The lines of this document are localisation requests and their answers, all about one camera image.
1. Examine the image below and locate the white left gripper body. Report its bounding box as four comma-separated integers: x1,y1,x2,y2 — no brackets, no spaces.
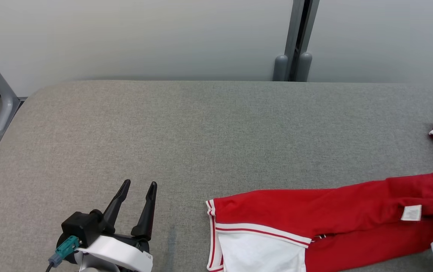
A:
56,227,153,272

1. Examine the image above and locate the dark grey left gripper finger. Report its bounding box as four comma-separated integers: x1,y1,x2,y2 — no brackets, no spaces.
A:
131,181,158,241
103,179,131,231

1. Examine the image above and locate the red and white striped jersey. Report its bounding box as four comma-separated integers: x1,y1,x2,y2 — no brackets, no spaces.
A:
206,172,433,272

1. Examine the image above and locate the grey partition post with feet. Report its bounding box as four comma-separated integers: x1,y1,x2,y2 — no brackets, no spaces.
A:
272,0,320,82

